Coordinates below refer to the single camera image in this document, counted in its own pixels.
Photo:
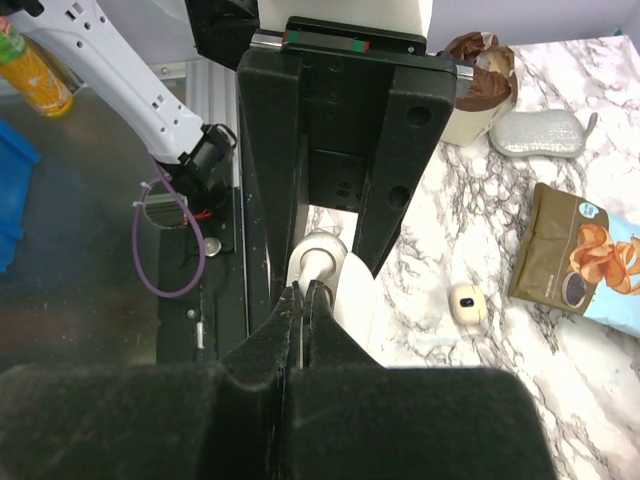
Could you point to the orange soda can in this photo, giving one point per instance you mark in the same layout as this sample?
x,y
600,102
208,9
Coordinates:
x,y
27,72

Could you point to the brown paper wrapped cup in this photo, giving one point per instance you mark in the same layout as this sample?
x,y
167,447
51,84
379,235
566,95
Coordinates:
x,y
493,91

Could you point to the white earbud charging case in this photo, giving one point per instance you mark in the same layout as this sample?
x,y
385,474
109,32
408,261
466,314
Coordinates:
x,y
351,288

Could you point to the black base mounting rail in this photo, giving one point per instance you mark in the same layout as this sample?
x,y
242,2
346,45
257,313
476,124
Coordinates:
x,y
211,319

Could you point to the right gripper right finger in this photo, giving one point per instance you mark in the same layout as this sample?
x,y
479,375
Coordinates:
x,y
350,418

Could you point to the blue cassava chips bag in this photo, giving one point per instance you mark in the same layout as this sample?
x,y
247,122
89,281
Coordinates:
x,y
577,257

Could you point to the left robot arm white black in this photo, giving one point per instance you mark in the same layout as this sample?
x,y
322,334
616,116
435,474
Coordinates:
x,y
191,156

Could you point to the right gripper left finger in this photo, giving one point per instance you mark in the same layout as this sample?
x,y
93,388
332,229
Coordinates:
x,y
202,420

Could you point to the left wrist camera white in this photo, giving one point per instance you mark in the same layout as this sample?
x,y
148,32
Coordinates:
x,y
405,16

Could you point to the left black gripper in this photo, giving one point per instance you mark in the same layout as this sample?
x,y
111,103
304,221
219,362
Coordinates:
x,y
338,116

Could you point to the blue plastic bin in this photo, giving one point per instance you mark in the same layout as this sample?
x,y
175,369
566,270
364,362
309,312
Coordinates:
x,y
18,157

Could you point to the beige earbud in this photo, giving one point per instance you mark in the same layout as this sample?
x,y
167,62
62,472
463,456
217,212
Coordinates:
x,y
316,264

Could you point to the beige earbud charging case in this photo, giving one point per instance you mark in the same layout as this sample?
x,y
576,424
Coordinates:
x,y
468,304

